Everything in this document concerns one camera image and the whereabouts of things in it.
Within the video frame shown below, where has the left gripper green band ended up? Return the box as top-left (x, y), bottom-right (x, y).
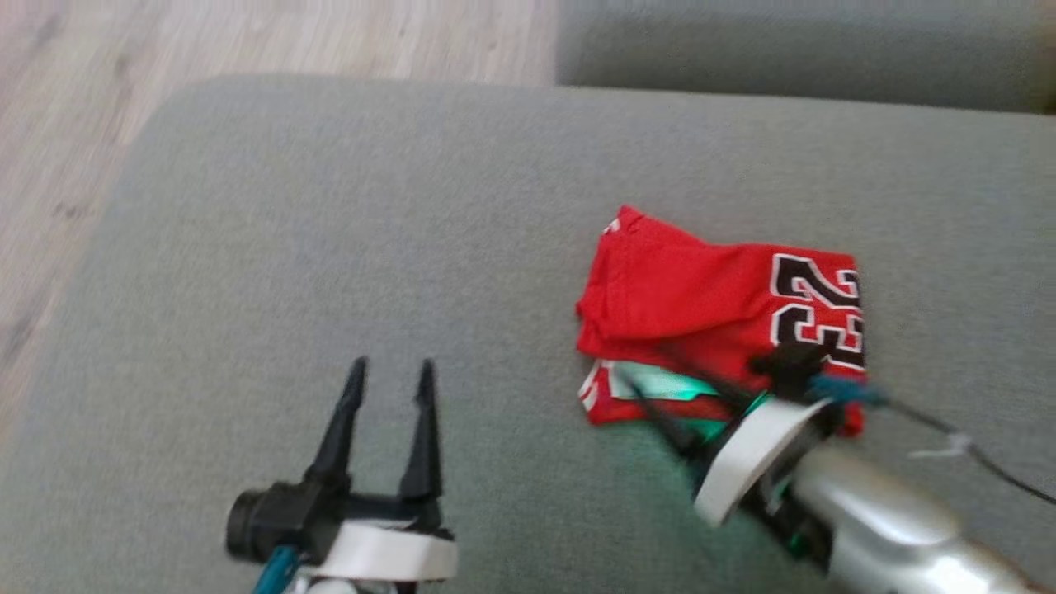
top-left (307, 356), bottom-right (460, 583)

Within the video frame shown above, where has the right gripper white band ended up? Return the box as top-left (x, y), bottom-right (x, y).
top-left (625, 345), bottom-right (836, 530)

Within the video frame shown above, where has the red jersey with black number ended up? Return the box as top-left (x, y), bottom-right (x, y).
top-left (575, 205), bottom-right (867, 438)

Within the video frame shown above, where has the grey fabric sofa ottoman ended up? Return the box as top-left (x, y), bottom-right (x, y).
top-left (0, 74), bottom-right (1056, 594)

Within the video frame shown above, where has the black cable with blue connector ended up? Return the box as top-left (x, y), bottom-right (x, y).
top-left (807, 373), bottom-right (1056, 506)

